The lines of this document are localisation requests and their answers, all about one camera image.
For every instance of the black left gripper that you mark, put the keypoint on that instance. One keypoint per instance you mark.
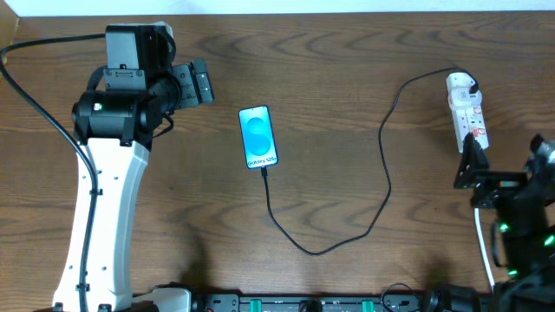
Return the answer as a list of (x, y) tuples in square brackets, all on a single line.
[(186, 85)]

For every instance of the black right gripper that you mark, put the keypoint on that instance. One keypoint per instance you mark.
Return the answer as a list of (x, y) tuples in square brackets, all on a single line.
[(494, 180)]

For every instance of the white power strip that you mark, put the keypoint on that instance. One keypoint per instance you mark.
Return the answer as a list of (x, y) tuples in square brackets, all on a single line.
[(467, 120)]

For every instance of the blue Galaxy smartphone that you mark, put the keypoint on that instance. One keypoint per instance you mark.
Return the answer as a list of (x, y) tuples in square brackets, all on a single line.
[(257, 136)]

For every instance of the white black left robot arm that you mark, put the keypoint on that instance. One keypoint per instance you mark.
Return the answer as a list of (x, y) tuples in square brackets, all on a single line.
[(127, 103)]

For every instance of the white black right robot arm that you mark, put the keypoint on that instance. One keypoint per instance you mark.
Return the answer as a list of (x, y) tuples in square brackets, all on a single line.
[(519, 200)]

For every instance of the white USB wall charger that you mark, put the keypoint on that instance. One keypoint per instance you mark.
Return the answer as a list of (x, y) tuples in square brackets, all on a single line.
[(461, 98)]

